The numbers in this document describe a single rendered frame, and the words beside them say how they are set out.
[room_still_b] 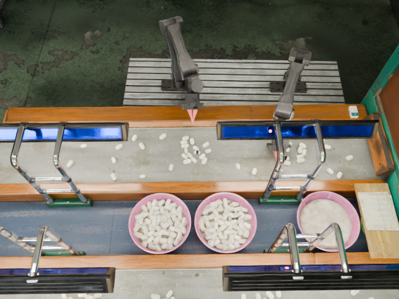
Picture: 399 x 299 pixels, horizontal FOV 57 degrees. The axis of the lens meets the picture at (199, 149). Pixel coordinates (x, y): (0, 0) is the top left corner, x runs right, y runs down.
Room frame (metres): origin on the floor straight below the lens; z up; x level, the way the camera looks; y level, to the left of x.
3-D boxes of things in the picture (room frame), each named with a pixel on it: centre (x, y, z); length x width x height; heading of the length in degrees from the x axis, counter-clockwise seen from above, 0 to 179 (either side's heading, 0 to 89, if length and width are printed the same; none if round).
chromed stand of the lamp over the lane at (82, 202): (0.68, 0.60, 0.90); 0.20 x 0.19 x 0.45; 91
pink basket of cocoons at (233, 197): (0.49, -0.11, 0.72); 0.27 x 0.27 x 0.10
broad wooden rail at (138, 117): (1.04, 0.06, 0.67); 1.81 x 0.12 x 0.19; 91
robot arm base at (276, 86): (1.28, -0.49, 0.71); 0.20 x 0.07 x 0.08; 89
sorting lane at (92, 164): (0.83, 0.06, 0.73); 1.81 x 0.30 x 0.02; 91
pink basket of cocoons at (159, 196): (0.48, 0.17, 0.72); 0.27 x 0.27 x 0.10
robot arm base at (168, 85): (1.29, 0.11, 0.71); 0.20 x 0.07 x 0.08; 89
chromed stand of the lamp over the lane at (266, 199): (0.69, -0.37, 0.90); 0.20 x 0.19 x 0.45; 91
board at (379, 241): (0.50, -0.77, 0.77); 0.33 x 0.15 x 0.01; 1
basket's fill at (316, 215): (0.49, -0.55, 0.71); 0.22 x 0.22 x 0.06
